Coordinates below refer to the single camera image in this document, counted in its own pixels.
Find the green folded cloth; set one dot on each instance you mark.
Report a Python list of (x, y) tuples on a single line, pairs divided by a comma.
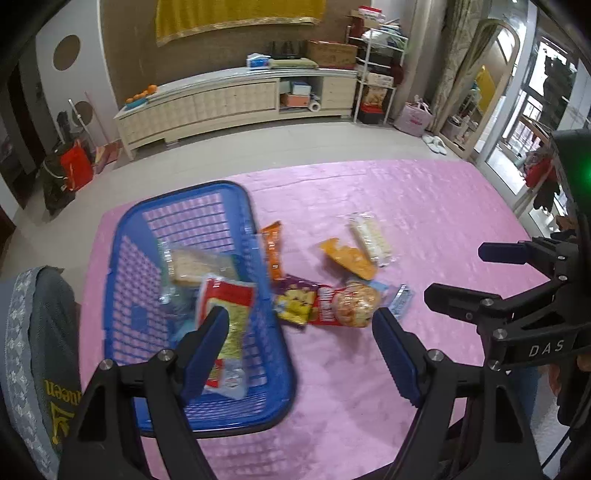
[(293, 63)]

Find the white metal rack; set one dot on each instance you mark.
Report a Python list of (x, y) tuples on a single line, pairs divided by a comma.
[(364, 74)]

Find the narrow orange snack packet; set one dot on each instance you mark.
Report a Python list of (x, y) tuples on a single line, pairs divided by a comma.
[(272, 251)]

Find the red box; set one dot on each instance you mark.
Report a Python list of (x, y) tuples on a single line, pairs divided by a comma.
[(371, 115)]

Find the brown cardboard box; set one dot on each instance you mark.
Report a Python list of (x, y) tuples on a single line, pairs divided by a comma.
[(332, 53)]

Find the large red snack packet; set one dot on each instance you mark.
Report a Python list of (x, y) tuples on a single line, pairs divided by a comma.
[(231, 300)]

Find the clear packet of beige crackers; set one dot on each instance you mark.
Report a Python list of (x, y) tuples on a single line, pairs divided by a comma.
[(198, 265)]

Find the blue plastic basket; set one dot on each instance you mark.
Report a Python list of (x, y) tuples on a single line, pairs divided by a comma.
[(138, 277)]

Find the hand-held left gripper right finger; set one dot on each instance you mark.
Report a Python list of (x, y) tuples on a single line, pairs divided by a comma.
[(397, 360)]

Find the blue tissue box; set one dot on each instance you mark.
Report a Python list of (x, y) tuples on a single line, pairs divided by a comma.
[(258, 61)]

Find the red packet of round crackers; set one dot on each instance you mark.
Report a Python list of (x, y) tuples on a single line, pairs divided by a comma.
[(346, 304)]

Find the clear packet of white sticks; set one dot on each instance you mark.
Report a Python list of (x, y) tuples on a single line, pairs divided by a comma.
[(371, 240)]

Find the cream television cabinet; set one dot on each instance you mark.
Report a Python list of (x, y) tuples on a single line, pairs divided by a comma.
[(207, 106)]

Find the pink bag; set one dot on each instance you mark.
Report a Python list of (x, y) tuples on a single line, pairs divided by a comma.
[(413, 117)]

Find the purple and yellow snack packet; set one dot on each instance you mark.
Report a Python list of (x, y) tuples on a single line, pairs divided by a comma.
[(295, 302)]

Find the grey lace-trimmed garment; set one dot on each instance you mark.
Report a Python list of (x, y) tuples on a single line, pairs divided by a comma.
[(37, 346)]

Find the wooden clothes rack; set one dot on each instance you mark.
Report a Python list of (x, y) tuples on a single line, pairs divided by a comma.
[(540, 170)]

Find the red bag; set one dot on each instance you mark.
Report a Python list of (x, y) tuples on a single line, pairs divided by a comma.
[(77, 166)]

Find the yellow cloth with gold trim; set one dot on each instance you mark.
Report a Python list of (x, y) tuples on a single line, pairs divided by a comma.
[(240, 18)]

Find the broom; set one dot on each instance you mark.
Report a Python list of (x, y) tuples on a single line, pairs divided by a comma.
[(108, 154)]

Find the standing air conditioner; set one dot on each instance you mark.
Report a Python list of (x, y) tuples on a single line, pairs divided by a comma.
[(422, 46)]

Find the blue and white box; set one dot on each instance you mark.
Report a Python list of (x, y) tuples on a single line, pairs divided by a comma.
[(301, 87)]

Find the clear packet with blue label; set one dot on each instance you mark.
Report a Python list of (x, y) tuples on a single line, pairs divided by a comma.
[(399, 302)]

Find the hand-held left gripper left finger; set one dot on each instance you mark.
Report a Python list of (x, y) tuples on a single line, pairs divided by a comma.
[(203, 355)]

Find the pair of white slippers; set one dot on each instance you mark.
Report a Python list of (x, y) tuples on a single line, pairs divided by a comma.
[(435, 144)]

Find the white mop stick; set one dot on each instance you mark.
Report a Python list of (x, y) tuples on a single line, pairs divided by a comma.
[(78, 117)]

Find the patterned beige curtain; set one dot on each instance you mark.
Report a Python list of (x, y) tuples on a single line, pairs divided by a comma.
[(452, 55)]

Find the orange printed snack box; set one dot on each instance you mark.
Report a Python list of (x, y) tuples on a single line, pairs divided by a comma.
[(377, 98)]

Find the arched standing mirror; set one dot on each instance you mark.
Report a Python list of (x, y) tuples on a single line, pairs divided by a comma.
[(485, 83)]

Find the glass sliding door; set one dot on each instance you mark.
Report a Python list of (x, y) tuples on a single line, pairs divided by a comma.
[(540, 83)]

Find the white paper roll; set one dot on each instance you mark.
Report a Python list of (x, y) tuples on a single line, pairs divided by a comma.
[(315, 105)]

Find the pink quilted blanket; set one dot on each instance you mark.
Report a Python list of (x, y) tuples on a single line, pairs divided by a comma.
[(346, 207)]

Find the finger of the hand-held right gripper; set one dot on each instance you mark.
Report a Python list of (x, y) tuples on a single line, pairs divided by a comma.
[(503, 251), (452, 297)]

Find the small round brown wall disc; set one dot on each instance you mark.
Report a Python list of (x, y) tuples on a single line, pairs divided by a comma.
[(84, 110)]

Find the red and white boxes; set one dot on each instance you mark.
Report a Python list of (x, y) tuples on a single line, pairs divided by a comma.
[(367, 16)]

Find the bunch of oranges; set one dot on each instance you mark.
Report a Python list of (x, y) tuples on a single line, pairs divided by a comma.
[(143, 93)]

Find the orange-yellow snack packet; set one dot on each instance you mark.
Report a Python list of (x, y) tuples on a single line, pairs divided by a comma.
[(348, 258)]

